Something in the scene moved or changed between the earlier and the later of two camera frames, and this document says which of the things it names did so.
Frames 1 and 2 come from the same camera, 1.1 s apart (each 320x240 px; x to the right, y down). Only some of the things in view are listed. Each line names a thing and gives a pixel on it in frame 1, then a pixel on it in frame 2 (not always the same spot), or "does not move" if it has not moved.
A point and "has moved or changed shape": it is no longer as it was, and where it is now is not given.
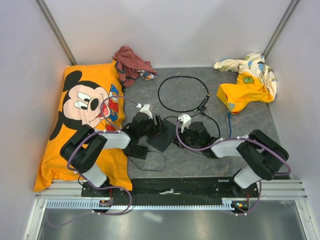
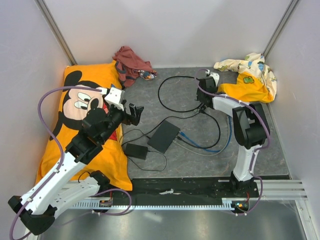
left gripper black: x=160 y=129 → x=135 y=117
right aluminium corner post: x=291 y=6 does not move
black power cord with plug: x=165 y=160 has moved or changed shape
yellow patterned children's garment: x=256 y=82 does not move
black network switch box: x=162 y=141 does not move
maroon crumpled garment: x=129 y=65 does not move
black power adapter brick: x=137 y=151 does not move
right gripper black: x=181 y=135 → x=198 y=96
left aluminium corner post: x=57 y=31 does not move
